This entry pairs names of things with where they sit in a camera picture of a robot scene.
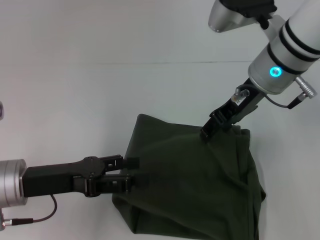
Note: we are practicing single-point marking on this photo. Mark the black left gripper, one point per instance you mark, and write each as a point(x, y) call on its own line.
point(57, 178)

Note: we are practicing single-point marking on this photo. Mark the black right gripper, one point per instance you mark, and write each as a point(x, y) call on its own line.
point(240, 105)

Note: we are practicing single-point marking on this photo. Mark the dark green FREE t-shirt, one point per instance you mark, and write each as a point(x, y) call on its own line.
point(190, 180)

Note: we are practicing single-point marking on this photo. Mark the silver black wrist camera box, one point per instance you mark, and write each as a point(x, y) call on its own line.
point(1, 111)
point(237, 12)

